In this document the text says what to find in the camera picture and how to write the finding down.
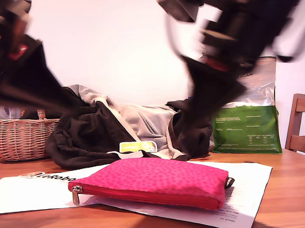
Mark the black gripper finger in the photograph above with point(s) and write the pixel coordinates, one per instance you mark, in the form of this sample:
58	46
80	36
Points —
33	73
21	98
211	89

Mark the red fabric zip bag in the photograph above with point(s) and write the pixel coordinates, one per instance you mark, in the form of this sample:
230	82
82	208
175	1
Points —
149	176

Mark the silver zipper pull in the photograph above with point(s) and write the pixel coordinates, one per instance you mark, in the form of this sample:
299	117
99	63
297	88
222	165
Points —
75	196

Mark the silver green Canagan food bag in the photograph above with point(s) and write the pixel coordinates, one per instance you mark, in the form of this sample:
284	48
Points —
255	130

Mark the dark brown grey-lined hoodie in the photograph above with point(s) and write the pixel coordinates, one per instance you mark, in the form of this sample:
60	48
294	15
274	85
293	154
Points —
93	131

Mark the printed text paper sheet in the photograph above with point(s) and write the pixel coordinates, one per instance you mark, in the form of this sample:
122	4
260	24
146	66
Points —
245	175

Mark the orange LeRobot sticker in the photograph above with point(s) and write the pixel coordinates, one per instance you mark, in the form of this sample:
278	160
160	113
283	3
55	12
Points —
133	147

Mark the wooden chair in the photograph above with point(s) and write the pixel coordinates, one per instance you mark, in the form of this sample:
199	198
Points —
297	139

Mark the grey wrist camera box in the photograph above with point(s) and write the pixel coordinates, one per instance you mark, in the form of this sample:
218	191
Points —
179	8

